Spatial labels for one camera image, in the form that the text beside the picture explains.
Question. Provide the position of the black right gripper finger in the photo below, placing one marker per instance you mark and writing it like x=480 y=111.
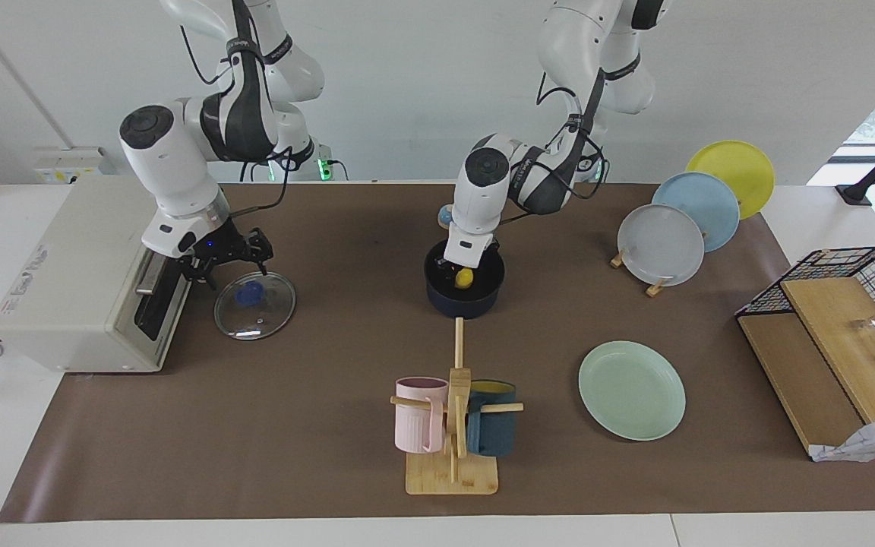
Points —
x=261 y=249
x=196 y=273

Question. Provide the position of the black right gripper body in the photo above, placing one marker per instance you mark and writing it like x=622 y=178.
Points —
x=217 y=247

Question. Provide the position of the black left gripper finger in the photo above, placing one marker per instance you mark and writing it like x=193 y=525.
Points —
x=448 y=272
x=483 y=277

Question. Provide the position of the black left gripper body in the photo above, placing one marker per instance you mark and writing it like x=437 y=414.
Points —
x=475 y=262

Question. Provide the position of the yellow lemon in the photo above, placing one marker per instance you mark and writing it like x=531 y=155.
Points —
x=465 y=279

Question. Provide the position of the glass lid with purple knob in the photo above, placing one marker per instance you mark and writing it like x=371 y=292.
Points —
x=255 y=323

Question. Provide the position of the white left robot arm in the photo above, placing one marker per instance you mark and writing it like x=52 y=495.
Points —
x=483 y=190

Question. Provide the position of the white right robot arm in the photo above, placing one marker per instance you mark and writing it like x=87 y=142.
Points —
x=172 y=159

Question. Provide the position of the wooden plate rack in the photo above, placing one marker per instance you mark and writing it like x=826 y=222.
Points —
x=656 y=289

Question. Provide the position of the grey plate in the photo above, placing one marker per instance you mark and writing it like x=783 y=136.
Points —
x=661 y=247

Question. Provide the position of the pale green plate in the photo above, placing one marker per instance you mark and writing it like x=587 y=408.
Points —
x=631 y=391

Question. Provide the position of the light blue plate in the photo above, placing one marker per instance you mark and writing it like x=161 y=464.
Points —
x=711 y=201

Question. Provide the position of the yellow plate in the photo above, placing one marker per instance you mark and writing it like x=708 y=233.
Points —
x=741 y=171

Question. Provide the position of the small blue kitchen timer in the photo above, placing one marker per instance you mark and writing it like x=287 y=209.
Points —
x=443 y=219

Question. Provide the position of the beige toaster oven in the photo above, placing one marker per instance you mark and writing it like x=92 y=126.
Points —
x=80 y=266

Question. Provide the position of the pink mug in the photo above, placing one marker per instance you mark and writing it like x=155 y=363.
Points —
x=415 y=425

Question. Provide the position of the dark teal mug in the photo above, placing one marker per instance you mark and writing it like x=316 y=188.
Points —
x=494 y=437

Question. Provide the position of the brown table mat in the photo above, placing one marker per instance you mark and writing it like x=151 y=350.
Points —
x=255 y=425

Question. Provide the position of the wooden mug tree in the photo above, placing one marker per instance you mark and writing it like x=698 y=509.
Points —
x=453 y=479

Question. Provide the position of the white wall socket box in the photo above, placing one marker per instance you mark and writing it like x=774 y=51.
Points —
x=65 y=163

